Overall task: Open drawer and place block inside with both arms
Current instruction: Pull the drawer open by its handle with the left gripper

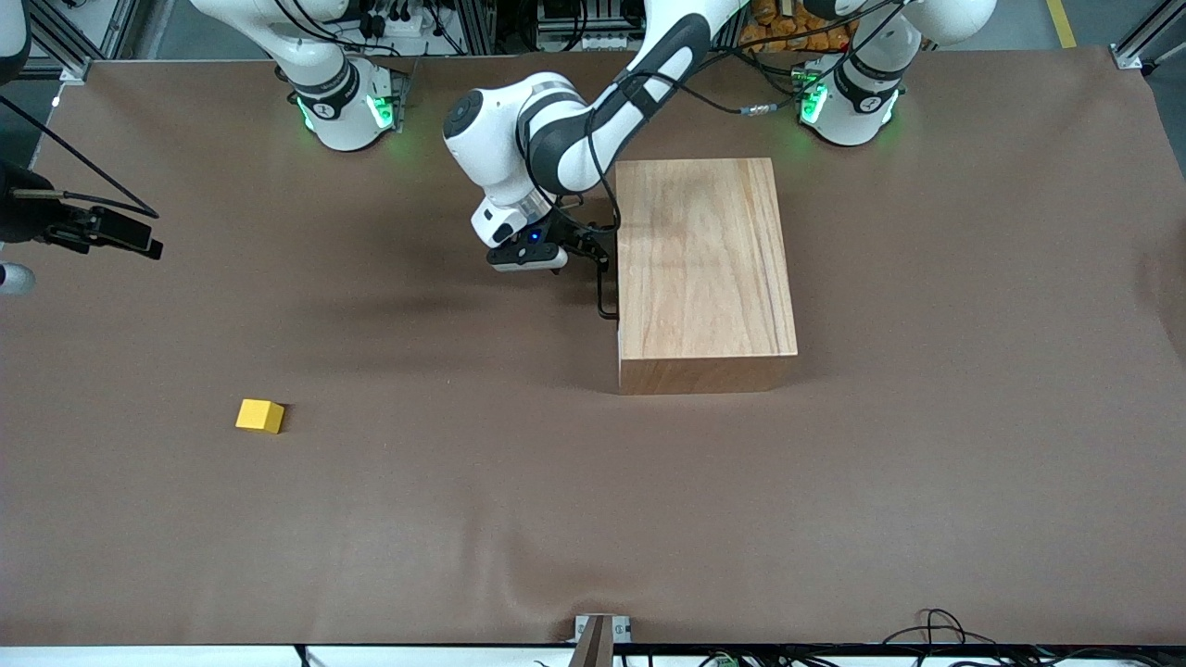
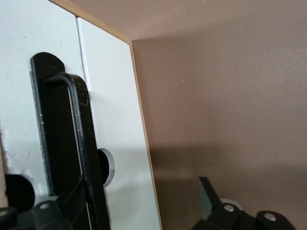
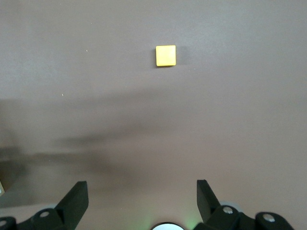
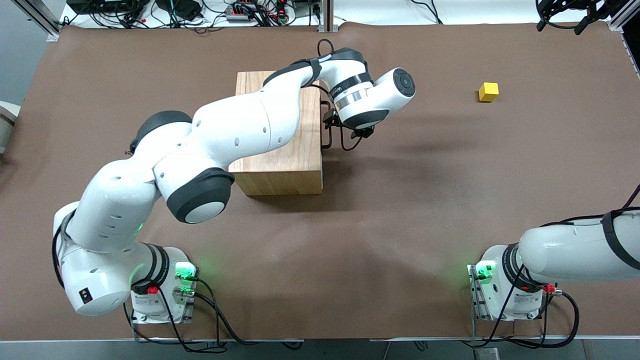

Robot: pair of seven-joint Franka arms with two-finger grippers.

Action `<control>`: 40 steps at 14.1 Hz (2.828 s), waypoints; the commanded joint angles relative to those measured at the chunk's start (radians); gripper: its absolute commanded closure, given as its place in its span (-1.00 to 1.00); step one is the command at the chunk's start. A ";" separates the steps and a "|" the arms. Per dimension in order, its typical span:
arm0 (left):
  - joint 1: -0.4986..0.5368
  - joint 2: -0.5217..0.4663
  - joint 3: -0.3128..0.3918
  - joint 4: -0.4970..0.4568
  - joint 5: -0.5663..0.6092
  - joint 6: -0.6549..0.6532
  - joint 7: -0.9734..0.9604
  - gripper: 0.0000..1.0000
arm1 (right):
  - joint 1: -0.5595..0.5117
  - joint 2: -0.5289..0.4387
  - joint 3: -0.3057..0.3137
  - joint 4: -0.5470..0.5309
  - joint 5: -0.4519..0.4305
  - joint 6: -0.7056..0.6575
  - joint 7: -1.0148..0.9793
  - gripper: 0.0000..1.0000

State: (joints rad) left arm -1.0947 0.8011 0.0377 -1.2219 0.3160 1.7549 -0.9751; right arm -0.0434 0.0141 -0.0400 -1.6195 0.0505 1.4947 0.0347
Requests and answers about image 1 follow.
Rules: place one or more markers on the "brown table cover mat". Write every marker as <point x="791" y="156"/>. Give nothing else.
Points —
<point x="593" y="509"/>

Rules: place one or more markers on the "white power strip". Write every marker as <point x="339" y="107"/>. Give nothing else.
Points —
<point x="398" y="28"/>

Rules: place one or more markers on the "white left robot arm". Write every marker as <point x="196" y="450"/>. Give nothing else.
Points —
<point x="491" y="139"/>

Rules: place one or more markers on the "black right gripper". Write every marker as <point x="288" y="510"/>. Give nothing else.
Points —
<point x="28" y="215"/>

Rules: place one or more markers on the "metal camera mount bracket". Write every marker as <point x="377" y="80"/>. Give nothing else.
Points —
<point x="602" y="639"/>

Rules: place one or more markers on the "light wooden drawer cabinet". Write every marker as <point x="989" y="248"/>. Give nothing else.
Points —
<point x="704" y="278"/>

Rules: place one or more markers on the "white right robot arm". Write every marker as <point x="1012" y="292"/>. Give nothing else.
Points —
<point x="338" y="111"/>

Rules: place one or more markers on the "orange bag pile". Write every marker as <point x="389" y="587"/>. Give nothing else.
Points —
<point x="788" y="32"/>

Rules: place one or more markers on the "yellow cube block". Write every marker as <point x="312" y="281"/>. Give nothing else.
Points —
<point x="259" y="415"/>

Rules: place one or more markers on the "silver equipment rack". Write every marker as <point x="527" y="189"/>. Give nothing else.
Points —
<point x="584" y="37"/>

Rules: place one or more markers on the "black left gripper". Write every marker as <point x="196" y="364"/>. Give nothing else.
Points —
<point x="572" y="235"/>

